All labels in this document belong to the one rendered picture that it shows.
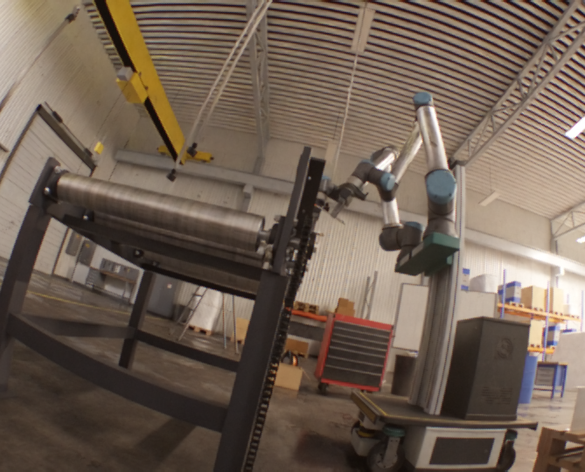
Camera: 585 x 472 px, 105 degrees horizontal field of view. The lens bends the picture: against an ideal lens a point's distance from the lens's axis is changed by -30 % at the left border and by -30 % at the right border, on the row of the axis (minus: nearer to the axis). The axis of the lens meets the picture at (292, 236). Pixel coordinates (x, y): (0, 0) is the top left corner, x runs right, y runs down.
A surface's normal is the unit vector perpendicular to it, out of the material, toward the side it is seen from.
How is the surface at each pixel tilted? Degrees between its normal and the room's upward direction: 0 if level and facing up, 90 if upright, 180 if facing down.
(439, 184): 95
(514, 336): 90
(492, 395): 90
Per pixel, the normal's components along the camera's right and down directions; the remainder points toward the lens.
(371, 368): 0.04, -0.30
